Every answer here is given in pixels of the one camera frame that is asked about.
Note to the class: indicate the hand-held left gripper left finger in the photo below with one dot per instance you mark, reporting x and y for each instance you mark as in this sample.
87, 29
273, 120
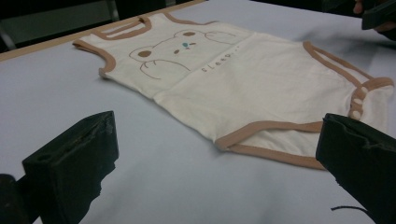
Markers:
68, 168

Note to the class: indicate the grey metal stand leg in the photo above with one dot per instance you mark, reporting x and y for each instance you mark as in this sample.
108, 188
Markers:
7, 39

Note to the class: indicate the cream baby bodysuit brown trim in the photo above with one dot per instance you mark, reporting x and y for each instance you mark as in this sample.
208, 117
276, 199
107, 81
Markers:
249, 90

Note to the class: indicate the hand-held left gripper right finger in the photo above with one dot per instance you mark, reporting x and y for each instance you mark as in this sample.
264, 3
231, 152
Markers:
361, 161

